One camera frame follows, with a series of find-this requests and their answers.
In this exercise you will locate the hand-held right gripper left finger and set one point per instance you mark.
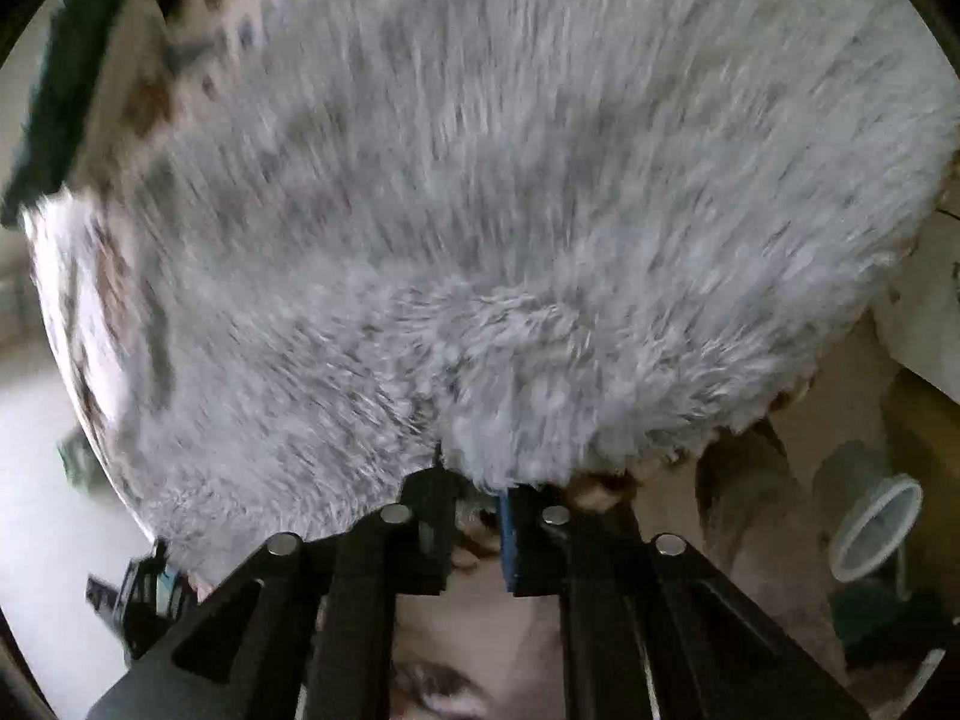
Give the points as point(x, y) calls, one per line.
point(429, 540)

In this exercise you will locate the grey fluffy blanket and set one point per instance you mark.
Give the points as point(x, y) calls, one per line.
point(480, 225)

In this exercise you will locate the clear plastic container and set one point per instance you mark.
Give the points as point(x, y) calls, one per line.
point(877, 529)

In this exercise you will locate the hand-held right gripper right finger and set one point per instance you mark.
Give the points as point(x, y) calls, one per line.
point(511, 540)

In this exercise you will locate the printed blanket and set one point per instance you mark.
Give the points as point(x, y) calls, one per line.
point(480, 645)

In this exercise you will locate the small green patterned item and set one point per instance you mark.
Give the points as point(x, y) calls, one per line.
point(75, 461)

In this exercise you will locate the dark green object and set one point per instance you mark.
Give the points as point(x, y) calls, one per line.
point(67, 82)

